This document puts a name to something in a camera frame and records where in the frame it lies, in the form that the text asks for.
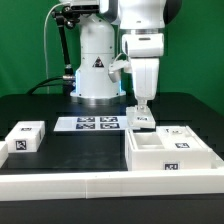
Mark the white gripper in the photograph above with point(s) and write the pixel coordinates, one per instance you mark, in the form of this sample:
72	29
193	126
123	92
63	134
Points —
143	52

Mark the white cabinet door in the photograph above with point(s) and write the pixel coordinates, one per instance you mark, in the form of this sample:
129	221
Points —
138	119
180	137

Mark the white cabinet body box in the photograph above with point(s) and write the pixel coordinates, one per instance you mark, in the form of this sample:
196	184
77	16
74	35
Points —
145	151

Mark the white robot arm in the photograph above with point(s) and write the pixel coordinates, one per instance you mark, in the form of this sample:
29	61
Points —
117	35

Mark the white cabinet top block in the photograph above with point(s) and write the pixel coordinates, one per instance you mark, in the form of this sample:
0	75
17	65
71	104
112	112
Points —
25	137

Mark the white marker base sheet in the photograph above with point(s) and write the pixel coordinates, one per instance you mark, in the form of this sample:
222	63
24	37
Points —
91	123

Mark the white obstacle fence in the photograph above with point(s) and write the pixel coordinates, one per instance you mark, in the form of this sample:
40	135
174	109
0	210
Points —
112	184

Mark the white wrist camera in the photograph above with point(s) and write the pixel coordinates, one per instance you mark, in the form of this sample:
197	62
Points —
114	70

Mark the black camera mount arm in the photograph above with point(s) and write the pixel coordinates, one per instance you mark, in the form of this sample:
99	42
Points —
65	40

